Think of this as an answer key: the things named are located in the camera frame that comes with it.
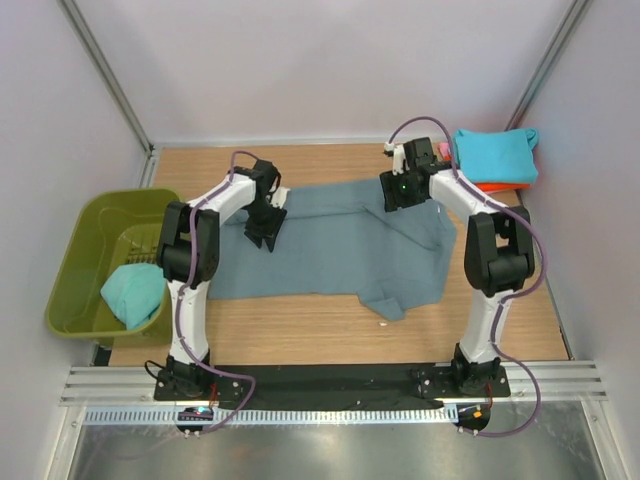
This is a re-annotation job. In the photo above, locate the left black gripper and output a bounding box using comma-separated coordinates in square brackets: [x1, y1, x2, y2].
[246, 201, 287, 251]

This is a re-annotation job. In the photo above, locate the grey-blue t-shirt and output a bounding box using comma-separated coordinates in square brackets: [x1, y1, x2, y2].
[208, 179, 457, 321]

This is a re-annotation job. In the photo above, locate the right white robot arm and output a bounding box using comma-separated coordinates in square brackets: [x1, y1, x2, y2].
[379, 137, 535, 396]

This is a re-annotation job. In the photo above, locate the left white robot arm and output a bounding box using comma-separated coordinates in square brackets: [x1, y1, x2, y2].
[157, 157, 288, 400]

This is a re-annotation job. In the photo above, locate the folded pink t-shirt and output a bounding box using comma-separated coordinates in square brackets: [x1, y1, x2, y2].
[438, 142, 450, 157]

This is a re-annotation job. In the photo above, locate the folded orange t-shirt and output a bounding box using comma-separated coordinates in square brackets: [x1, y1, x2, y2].
[475, 182, 531, 194]

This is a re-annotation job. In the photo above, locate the folded cyan t-shirt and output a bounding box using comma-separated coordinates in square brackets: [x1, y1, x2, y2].
[453, 128, 539, 184]

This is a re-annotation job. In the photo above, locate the crumpled teal t-shirt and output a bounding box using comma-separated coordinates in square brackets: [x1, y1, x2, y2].
[100, 263, 165, 330]

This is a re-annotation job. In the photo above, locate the green plastic basket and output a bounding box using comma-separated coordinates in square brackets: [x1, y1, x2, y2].
[45, 188, 180, 347]

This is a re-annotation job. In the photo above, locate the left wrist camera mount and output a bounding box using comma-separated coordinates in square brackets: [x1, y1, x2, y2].
[270, 186, 291, 209]

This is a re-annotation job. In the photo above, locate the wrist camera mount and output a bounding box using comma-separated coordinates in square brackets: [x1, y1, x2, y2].
[383, 142, 407, 176]
[270, 186, 291, 209]

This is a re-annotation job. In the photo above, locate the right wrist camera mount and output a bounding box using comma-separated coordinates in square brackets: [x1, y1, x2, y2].
[383, 142, 407, 176]

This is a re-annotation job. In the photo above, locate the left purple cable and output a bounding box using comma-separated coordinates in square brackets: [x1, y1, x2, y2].
[172, 149, 259, 434]

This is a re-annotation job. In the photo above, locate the purple cable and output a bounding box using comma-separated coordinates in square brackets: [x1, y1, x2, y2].
[389, 115, 551, 440]
[172, 149, 259, 434]

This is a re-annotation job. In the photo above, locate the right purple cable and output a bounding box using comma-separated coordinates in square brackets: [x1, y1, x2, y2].
[389, 115, 551, 440]

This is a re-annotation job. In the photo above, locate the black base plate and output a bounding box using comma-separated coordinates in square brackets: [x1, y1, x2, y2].
[154, 363, 510, 408]

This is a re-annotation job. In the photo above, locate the aluminium rail frame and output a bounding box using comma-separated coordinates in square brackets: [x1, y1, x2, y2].
[59, 361, 607, 407]

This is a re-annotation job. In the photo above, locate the white slotted cable duct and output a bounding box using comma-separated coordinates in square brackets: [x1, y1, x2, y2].
[84, 404, 458, 427]

